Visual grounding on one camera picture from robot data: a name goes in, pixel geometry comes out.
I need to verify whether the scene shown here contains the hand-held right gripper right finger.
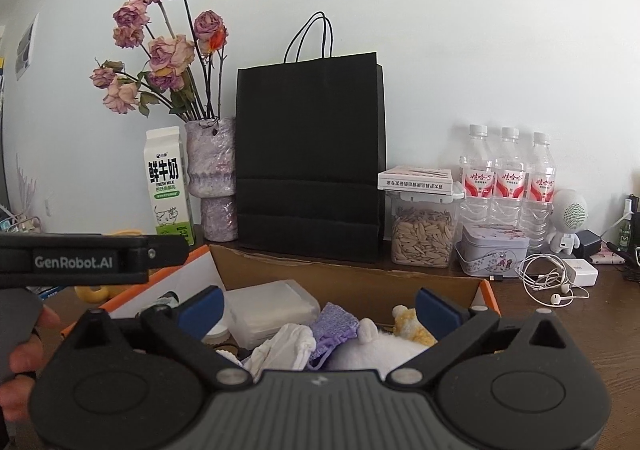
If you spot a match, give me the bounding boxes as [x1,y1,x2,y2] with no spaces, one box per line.
[387,287,571,388]

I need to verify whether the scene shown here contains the clear plastic box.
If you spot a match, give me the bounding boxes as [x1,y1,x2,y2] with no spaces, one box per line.
[222,280,321,351]

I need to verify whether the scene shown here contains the pink feather wall decor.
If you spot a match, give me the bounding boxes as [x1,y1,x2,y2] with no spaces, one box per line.
[15,153,39,216]

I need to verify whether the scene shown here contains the clear seed container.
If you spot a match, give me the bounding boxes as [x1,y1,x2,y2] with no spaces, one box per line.
[390,195,463,268]

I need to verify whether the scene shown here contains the black phone stand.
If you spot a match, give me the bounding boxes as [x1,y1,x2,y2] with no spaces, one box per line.
[627,195,640,276]

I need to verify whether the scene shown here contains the clear water bottle red label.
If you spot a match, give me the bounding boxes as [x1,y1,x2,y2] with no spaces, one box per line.
[459,124,497,227]
[492,127,529,227]
[520,131,557,251]

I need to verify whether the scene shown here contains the grey floral tin box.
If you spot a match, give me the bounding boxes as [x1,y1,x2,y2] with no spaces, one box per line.
[455,223,530,277]

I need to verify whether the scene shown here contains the red orange cardboard box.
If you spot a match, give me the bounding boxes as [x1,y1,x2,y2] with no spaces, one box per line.
[60,244,501,366]

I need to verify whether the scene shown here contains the purple fabric pouch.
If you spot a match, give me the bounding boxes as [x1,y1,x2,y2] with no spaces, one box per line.
[307,303,361,371]

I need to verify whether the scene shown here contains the yellow mug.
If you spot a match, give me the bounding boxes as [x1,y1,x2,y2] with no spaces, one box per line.
[75,229,144,303]

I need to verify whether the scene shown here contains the purple mottled vase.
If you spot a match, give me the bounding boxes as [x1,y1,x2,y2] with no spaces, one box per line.
[185,117,237,241]

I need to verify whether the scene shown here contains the white green milk carton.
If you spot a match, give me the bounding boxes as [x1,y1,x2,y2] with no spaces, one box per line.
[145,126,196,246]

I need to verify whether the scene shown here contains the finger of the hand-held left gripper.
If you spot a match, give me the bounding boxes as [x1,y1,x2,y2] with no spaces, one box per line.
[146,234,191,277]

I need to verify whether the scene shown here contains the white robot speaker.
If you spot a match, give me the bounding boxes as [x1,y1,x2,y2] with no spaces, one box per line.
[545,189,588,253]

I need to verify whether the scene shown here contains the person's left hand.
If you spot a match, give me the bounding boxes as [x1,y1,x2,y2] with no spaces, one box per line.
[0,305,61,423]

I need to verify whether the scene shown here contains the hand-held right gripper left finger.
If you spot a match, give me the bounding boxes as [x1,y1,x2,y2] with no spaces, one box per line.
[70,286,251,388]

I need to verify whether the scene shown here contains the dried rose bouquet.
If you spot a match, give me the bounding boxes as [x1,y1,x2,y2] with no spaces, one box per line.
[90,0,230,122]

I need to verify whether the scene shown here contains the white yellow plush toy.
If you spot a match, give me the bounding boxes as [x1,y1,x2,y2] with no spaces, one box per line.
[327,305,438,378]

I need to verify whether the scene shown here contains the flat white printed box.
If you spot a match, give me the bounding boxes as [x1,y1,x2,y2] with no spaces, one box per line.
[377,165,463,203]

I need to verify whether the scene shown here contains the metal storage rack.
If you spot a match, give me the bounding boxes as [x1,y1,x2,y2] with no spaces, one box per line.
[0,203,41,234]

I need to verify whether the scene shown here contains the white wired earphones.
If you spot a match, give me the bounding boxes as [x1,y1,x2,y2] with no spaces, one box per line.
[517,254,591,306]

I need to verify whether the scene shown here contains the small green bottle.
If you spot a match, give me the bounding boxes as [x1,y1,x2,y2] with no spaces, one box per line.
[619,199,636,252]

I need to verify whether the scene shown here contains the wall poster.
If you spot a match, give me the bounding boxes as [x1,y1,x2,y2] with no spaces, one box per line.
[15,13,40,81]

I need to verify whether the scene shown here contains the white charger block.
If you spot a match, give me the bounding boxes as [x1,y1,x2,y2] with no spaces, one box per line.
[560,257,599,287]

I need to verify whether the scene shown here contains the black power adapter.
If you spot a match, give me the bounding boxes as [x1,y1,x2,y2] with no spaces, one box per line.
[575,229,602,258]

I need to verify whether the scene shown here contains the black paper bag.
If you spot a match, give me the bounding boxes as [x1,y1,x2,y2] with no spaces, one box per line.
[235,13,388,263]

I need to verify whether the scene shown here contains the white drawstring bag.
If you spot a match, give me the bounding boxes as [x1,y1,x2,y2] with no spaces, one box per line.
[242,323,317,371]

